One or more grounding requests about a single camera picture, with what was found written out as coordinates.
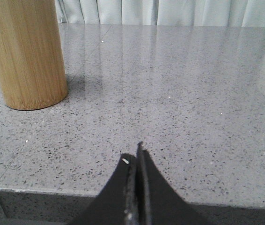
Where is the pale grey curtain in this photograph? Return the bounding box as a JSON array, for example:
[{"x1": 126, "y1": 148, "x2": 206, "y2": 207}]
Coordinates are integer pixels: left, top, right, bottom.
[{"x1": 55, "y1": 0, "x2": 265, "y2": 27}]

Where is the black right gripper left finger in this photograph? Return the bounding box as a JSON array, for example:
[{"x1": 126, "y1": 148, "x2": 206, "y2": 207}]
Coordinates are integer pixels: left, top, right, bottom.
[{"x1": 70, "y1": 153, "x2": 139, "y2": 225}]

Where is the bamboo wooden cup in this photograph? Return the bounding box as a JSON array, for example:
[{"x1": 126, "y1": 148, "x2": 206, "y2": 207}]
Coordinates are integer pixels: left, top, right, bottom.
[{"x1": 0, "y1": 0, "x2": 68, "y2": 110}]

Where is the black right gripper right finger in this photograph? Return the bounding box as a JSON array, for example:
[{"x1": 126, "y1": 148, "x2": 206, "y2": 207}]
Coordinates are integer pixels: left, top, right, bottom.
[{"x1": 136, "y1": 142, "x2": 212, "y2": 225}]

